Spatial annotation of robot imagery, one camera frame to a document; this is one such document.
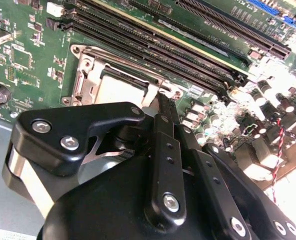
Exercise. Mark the silver CPU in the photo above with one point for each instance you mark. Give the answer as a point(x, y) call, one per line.
point(117, 90)

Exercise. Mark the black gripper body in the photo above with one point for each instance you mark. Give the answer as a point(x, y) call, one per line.
point(100, 212)

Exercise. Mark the metal socket cover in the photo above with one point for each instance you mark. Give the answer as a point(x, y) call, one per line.
point(91, 85)

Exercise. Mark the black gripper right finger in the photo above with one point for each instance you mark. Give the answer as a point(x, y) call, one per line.
point(207, 170)

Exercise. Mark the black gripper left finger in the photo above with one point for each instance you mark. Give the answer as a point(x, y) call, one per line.
point(100, 115)

